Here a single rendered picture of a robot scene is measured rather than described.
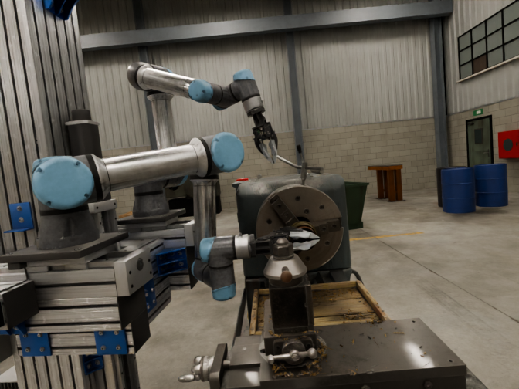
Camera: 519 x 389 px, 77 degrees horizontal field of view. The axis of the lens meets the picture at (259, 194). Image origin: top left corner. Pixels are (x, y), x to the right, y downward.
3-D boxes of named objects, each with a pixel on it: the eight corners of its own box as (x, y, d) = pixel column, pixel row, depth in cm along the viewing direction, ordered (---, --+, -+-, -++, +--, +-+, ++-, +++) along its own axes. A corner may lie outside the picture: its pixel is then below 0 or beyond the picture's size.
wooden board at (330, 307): (255, 300, 111) (253, 289, 111) (360, 291, 110) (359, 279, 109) (250, 350, 81) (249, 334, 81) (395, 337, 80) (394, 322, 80)
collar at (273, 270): (263, 267, 64) (262, 252, 63) (304, 264, 63) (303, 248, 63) (263, 282, 56) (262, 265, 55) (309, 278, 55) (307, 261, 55)
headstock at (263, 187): (247, 244, 193) (240, 179, 190) (327, 237, 192) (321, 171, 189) (239, 279, 134) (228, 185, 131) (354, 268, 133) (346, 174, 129)
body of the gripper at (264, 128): (256, 143, 119) (245, 112, 119) (256, 144, 128) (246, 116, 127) (276, 136, 119) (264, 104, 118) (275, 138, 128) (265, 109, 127)
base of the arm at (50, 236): (22, 251, 83) (15, 213, 82) (65, 238, 98) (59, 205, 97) (76, 247, 81) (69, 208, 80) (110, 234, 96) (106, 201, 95)
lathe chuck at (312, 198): (252, 260, 127) (260, 180, 124) (333, 268, 126) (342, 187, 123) (252, 268, 118) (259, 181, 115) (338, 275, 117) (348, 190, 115)
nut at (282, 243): (273, 255, 61) (270, 236, 61) (293, 252, 61) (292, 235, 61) (273, 260, 57) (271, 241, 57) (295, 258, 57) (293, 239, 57)
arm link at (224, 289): (225, 287, 109) (222, 255, 108) (242, 297, 100) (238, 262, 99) (204, 294, 105) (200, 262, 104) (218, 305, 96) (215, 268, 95)
